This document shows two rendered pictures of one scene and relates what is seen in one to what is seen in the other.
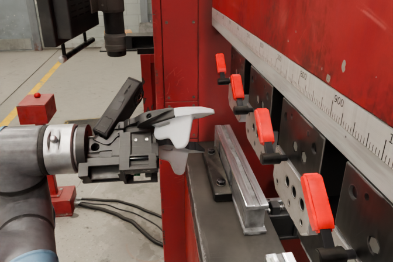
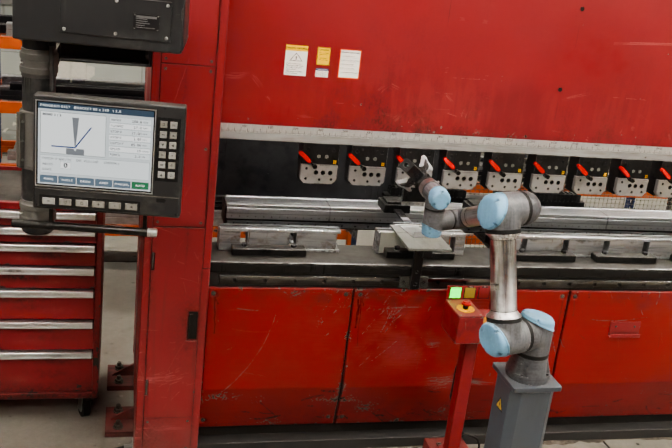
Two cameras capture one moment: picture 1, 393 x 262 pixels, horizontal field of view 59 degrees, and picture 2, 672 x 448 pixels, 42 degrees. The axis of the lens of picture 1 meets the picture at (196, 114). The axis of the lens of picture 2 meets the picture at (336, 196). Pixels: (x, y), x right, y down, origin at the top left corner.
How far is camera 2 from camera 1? 3.53 m
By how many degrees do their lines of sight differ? 90
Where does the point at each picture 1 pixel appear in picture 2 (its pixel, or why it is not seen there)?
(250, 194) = (327, 229)
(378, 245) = (462, 162)
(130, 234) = not seen: outside the picture
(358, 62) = (447, 125)
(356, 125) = (449, 139)
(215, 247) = (350, 260)
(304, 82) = (418, 137)
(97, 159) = not seen: hidden behind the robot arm
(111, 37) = not seen: hidden behind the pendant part
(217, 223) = (328, 258)
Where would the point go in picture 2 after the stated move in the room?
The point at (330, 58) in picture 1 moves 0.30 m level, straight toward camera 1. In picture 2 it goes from (434, 126) to (508, 139)
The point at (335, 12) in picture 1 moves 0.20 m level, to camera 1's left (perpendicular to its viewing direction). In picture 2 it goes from (435, 114) to (446, 126)
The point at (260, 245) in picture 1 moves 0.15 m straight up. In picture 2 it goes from (346, 249) to (350, 216)
